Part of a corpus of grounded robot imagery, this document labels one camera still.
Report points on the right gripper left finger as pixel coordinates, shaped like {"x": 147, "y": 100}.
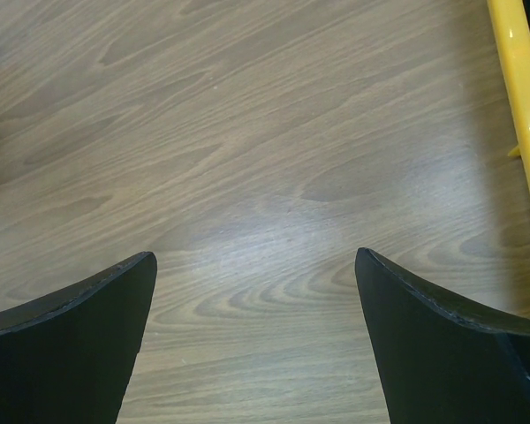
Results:
{"x": 68, "y": 356}

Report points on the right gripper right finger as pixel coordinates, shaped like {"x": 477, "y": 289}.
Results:
{"x": 441, "y": 357}

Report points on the yellow plastic bin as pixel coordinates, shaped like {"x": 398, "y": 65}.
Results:
{"x": 512, "y": 35}

